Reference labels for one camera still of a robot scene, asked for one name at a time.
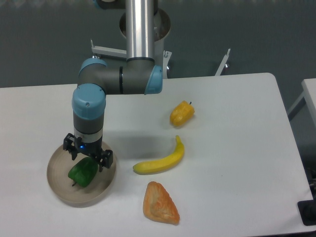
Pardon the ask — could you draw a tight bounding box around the white side table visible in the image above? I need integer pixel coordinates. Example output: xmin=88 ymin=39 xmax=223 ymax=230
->
xmin=287 ymin=78 xmax=316 ymax=125

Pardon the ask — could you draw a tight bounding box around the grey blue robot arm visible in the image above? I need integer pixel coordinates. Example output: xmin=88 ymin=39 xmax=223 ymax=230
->
xmin=63 ymin=0 xmax=162 ymax=171

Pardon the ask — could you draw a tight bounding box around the orange pastry bread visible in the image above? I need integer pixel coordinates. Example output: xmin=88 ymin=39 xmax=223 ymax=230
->
xmin=143 ymin=181 xmax=180 ymax=225

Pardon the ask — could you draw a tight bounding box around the green bell pepper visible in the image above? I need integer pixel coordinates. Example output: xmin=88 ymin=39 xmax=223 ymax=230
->
xmin=68 ymin=157 xmax=98 ymax=188

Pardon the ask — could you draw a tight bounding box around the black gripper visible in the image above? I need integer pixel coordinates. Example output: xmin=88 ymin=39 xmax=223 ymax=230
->
xmin=63 ymin=133 xmax=114 ymax=172

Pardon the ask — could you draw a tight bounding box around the black device at right edge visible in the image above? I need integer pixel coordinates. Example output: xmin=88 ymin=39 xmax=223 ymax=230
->
xmin=297 ymin=200 xmax=316 ymax=226

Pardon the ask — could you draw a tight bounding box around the yellow bell pepper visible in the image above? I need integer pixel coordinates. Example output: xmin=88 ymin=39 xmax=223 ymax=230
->
xmin=169 ymin=101 xmax=195 ymax=126

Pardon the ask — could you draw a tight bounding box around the beige round plate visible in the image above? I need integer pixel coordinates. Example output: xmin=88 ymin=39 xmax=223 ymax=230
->
xmin=46 ymin=145 xmax=117 ymax=207

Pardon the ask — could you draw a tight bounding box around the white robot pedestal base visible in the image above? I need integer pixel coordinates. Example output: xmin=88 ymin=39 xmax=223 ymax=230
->
xmin=90 ymin=8 xmax=231 ymax=79

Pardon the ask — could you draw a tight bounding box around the yellow banana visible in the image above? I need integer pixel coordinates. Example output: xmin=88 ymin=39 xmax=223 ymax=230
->
xmin=133 ymin=135 xmax=185 ymax=175

